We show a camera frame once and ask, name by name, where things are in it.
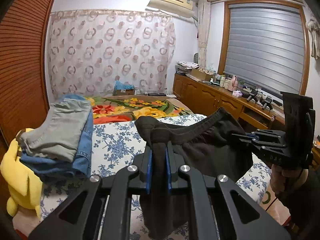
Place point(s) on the white wall air conditioner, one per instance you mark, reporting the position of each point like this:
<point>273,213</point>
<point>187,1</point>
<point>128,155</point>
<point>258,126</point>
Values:
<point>182,8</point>

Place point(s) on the grey window roller blind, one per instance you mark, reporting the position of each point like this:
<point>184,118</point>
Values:
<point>266,46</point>

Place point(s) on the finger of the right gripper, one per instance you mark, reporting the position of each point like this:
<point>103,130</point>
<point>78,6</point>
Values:
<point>246,136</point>

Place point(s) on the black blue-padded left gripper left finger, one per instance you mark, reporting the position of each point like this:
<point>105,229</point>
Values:
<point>101,208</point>

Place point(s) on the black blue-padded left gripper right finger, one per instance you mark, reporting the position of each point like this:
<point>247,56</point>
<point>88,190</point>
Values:
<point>217,208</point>

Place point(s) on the brown louvered wardrobe door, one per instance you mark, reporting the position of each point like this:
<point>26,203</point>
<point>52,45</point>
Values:
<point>24,100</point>

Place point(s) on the black shorts with white logo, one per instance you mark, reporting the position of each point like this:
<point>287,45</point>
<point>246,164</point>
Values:
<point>206,145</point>

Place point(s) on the pink bottle on sideboard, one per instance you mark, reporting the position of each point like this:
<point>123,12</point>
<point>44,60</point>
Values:
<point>233,83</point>

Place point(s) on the beige tied side curtain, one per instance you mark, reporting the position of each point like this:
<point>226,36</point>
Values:
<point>204,15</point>

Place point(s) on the stack of papers on sideboard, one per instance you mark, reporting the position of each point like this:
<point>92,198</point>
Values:
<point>183,67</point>

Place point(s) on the folded grey-green pants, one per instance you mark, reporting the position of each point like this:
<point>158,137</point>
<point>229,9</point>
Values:
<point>57,139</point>

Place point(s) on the cardboard box with blue item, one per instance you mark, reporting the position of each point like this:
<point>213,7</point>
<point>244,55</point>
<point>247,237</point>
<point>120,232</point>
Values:
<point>123,89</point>

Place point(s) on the blue floral white bedsheet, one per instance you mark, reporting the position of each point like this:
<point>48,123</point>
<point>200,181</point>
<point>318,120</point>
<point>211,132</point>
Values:
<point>115,145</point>

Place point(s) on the colourful floral blanket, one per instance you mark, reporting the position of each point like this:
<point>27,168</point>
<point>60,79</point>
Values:
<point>131,107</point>

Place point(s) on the long wooden sideboard cabinet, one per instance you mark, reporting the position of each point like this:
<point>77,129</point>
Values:
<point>205,99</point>

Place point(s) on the folded blue denim jeans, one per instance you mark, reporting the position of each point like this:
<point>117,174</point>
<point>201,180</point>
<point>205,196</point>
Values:
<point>80,167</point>

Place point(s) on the sheer pink circle-pattern curtain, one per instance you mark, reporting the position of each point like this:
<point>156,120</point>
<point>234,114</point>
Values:
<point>89,51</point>

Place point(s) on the open cardboard box on sideboard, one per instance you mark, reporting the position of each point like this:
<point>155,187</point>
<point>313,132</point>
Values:
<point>202,74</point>

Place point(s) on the person's right hand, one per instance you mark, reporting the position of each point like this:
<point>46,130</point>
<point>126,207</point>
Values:
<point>285,180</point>

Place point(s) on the yellow plush toy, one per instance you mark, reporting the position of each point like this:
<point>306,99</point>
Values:
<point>24,186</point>

